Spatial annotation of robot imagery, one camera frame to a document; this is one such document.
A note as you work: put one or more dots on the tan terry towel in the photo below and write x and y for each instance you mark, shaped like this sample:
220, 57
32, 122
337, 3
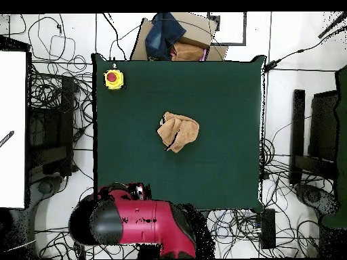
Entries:
181, 130

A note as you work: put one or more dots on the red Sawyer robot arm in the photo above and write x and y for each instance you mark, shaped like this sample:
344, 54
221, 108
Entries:
141, 224

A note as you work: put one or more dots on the dark green table cloth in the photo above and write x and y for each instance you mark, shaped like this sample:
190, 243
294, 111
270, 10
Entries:
189, 176
342, 135

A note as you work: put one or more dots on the gray floor leg black knob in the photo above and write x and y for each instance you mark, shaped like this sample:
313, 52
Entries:
44, 187
314, 196

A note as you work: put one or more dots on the black floor stand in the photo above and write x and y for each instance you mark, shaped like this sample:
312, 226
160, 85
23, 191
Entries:
298, 122
66, 108

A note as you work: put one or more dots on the yellow emergency stop button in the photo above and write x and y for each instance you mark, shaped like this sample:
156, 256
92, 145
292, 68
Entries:
113, 79

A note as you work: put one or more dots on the black power strip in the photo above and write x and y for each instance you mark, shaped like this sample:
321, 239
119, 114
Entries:
268, 230

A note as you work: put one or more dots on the white rectangular panel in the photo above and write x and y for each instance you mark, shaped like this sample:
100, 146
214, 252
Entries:
12, 130

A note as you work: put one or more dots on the black striped rod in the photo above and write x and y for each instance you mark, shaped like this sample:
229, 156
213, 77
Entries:
6, 138

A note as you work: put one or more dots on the orange folded cloth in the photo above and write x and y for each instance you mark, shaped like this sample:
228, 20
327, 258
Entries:
188, 51

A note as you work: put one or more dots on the blue denim jeans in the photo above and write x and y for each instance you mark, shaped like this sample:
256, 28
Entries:
162, 35

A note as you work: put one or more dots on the brown cardboard box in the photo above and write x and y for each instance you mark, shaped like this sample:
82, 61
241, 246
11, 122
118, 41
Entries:
198, 29

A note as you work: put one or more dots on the black pole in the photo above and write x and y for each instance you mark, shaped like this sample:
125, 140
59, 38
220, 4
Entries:
332, 25

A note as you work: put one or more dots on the black rectangular frame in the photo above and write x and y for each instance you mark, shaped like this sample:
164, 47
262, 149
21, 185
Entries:
230, 44

